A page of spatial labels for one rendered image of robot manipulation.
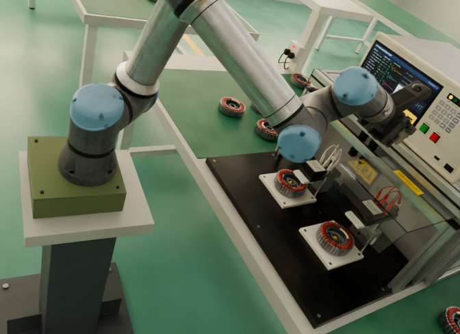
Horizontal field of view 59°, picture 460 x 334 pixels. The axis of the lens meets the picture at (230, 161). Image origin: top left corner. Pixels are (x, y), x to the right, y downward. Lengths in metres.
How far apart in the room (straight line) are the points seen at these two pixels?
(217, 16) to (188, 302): 1.43
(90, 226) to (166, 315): 0.86
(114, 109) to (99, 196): 0.24
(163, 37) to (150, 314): 1.24
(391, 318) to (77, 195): 0.90
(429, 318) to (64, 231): 1.03
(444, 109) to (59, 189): 1.00
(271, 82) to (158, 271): 1.39
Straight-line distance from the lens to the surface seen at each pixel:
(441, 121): 1.19
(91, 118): 0.98
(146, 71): 1.02
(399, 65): 1.26
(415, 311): 1.36
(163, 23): 0.95
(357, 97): 0.83
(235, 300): 2.01
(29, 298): 1.85
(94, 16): 2.26
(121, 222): 1.13
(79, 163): 1.07
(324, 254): 1.24
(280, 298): 1.12
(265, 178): 1.38
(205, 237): 2.18
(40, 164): 1.15
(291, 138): 0.75
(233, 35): 0.75
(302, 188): 1.36
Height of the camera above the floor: 1.59
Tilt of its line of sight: 36 degrees down
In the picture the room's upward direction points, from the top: 22 degrees clockwise
